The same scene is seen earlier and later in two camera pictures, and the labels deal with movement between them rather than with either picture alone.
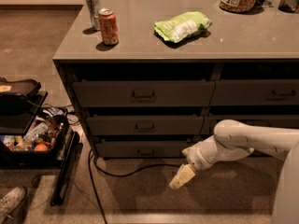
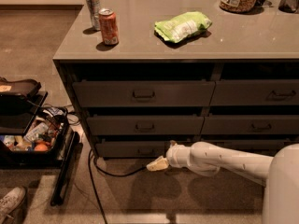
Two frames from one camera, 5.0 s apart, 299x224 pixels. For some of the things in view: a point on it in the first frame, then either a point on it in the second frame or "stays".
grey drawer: x=142 y=125 stays
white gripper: x=197 y=159 → x=173 y=156
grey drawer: x=141 y=149 stays
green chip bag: x=181 y=26 stays
